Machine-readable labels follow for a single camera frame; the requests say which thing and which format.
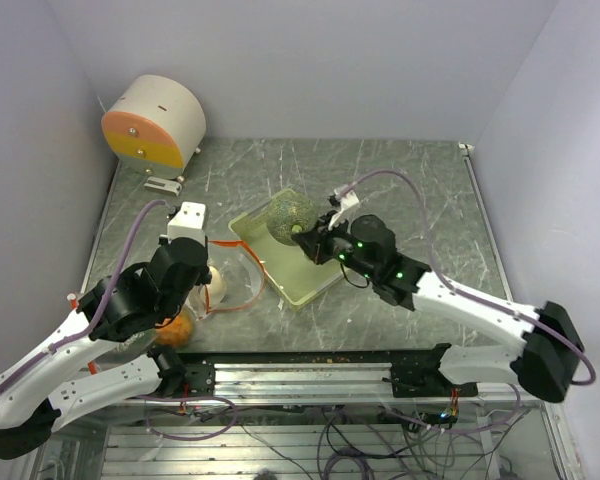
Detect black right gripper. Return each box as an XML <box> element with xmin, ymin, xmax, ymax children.
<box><xmin>293</xmin><ymin>210</ymin><xmax>378</xmax><ymax>281</ymax></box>

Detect green netted toy melon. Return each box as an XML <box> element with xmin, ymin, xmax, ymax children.
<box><xmin>265</xmin><ymin>190</ymin><xmax>318</xmax><ymax>246</ymax></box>

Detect white toy garlic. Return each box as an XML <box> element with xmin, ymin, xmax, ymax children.
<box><xmin>206</xmin><ymin>266</ymin><xmax>227</xmax><ymax>302</ymax></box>

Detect spare clear zip bag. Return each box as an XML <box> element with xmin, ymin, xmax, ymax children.
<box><xmin>188</xmin><ymin>240</ymin><xmax>266</xmax><ymax>320</ymax></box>

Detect orange toy pineapple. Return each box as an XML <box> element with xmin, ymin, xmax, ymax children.
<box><xmin>155</xmin><ymin>307</ymin><xmax>194</xmax><ymax>348</ymax></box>

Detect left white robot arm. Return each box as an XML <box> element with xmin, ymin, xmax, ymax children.
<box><xmin>0</xmin><ymin>237</ymin><xmax>212</xmax><ymax>460</ymax></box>

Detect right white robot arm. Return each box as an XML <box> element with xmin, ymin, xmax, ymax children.
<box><xmin>291</xmin><ymin>215</ymin><xmax>584</xmax><ymax>403</ymax></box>

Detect pale green plastic basket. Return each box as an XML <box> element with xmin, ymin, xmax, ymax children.
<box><xmin>228</xmin><ymin>188</ymin><xmax>343</xmax><ymax>310</ymax></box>

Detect beige drum orange yellow face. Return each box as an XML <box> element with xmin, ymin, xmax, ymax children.
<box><xmin>101</xmin><ymin>74</ymin><xmax>207</xmax><ymax>180</ymax></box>

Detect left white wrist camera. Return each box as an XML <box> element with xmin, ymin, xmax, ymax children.
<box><xmin>167</xmin><ymin>202</ymin><xmax>207</xmax><ymax>244</ymax></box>

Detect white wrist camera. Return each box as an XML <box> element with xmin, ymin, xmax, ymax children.
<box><xmin>328</xmin><ymin>186</ymin><xmax>360</xmax><ymax>230</ymax></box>
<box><xmin>167</xmin><ymin>202</ymin><xmax>207</xmax><ymax>244</ymax></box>

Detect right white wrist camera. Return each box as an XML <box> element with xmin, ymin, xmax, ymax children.
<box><xmin>328</xmin><ymin>186</ymin><xmax>360</xmax><ymax>230</ymax></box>

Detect small white bracket block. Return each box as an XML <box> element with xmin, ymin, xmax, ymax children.
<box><xmin>144</xmin><ymin>176</ymin><xmax>182</xmax><ymax>197</ymax></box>

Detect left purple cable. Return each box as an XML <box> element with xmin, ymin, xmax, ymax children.
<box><xmin>0</xmin><ymin>199</ymin><xmax>174</xmax><ymax>411</ymax></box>

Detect purple cable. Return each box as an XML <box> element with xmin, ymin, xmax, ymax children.
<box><xmin>339</xmin><ymin>169</ymin><xmax>597</xmax><ymax>386</ymax></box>
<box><xmin>0</xmin><ymin>199</ymin><xmax>174</xmax><ymax>411</ymax></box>

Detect aluminium rail frame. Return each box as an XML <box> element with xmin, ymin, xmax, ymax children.
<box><xmin>74</xmin><ymin>349</ymin><xmax>561</xmax><ymax>401</ymax></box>

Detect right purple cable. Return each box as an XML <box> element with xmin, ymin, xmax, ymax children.
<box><xmin>339</xmin><ymin>169</ymin><xmax>597</xmax><ymax>386</ymax></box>

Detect loose cables under table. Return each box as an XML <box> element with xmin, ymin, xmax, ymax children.
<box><xmin>139</xmin><ymin>389</ymin><xmax>531</xmax><ymax>480</ymax></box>

